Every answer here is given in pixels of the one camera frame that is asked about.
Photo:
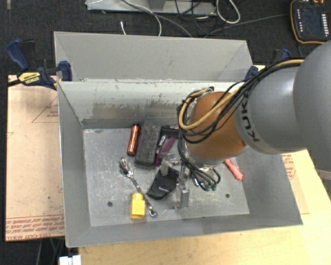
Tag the clear plastic piece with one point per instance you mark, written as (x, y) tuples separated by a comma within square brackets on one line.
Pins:
[(165, 166)]

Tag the copper-coloured cylinder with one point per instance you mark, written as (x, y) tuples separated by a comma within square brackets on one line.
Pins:
[(133, 140)]

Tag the black bar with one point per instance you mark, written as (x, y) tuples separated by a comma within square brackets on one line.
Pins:
[(169, 130)]

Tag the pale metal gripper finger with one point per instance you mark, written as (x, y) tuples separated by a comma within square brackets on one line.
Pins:
[(184, 199), (177, 200)]

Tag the black cloth pouch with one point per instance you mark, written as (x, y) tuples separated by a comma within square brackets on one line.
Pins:
[(161, 185)]

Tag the silver metal spoon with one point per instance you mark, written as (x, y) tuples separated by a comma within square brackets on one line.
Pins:
[(127, 168)]

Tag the purple flat packet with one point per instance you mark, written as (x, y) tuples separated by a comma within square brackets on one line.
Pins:
[(166, 146)]

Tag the yellow toy block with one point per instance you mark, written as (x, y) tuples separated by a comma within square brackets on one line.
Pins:
[(138, 206)]

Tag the brown cardboard board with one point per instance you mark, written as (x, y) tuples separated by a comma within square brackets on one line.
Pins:
[(33, 153)]

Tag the dark grey sponge block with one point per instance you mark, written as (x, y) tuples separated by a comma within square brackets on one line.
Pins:
[(147, 143)]

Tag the grey metal bin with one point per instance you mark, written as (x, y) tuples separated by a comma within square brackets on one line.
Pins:
[(143, 62)]

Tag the pink-red marker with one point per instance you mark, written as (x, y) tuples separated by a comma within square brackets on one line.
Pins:
[(234, 170)]

